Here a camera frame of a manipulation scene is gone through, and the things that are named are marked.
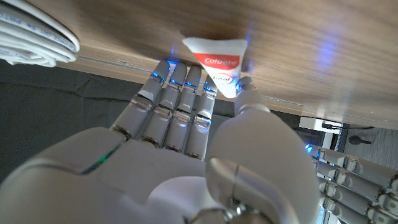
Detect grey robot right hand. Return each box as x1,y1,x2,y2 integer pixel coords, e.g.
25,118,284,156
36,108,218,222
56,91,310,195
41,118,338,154
0,60,321,224

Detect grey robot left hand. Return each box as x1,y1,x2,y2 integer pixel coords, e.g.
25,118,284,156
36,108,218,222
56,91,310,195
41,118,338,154
304,142,398,224

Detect white red toothpaste tube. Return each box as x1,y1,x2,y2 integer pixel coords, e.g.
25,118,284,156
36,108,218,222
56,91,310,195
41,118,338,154
182,36,249,100

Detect white power strip box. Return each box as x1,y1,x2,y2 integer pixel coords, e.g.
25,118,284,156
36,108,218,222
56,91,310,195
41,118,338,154
298,116,343,134

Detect black backdrop curtain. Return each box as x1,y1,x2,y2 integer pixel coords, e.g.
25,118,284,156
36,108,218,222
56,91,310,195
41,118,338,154
0,58,312,184

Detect black door handle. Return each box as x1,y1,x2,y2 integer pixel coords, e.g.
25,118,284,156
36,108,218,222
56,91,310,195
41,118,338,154
348,135,373,146

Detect coiled white cable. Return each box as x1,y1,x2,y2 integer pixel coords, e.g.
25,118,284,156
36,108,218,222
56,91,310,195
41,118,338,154
0,0,81,68

